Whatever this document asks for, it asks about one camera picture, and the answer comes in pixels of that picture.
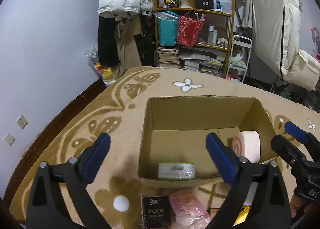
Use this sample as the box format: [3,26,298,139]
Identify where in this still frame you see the red patterned gift bag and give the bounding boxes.
[176,15,204,47]

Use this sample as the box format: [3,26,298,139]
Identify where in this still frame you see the yellow plush toy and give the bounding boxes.
[233,206,251,226]

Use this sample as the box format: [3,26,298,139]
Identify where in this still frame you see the white wall socket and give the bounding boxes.
[3,133,15,146]
[16,115,28,129]

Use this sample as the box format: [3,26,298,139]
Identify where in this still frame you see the wooden bookshelf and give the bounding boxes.
[155,0,235,78]

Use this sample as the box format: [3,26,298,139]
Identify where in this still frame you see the black Face tissue pack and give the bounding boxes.
[140,196,171,228]

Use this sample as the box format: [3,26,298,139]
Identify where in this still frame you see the green white tissue pack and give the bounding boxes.
[157,162,195,180]

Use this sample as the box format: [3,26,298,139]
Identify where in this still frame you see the beige patterned blanket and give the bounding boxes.
[9,67,319,228]

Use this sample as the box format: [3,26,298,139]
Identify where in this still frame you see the black box number 40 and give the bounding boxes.
[196,0,214,11]

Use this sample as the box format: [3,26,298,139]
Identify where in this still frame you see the open cardboard box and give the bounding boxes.
[137,96,276,188]

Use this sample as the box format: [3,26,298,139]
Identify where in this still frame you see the pink plastic-wrapped soft item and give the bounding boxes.
[169,189,210,228]

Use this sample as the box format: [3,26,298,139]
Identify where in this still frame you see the pink roll cake plush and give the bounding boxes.
[232,131,260,163]

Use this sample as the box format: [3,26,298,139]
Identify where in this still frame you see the person's right hand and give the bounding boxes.
[290,195,313,218]

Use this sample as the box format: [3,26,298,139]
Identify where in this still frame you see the teal bag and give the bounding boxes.
[155,10,179,46]

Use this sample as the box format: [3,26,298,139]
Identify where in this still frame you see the stack of books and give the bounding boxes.
[157,47,180,68]

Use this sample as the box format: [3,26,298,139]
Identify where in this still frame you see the white utility cart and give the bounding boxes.
[226,34,253,83]

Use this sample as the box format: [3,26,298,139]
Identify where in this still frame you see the cream hanging duvet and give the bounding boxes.
[252,0,319,91]

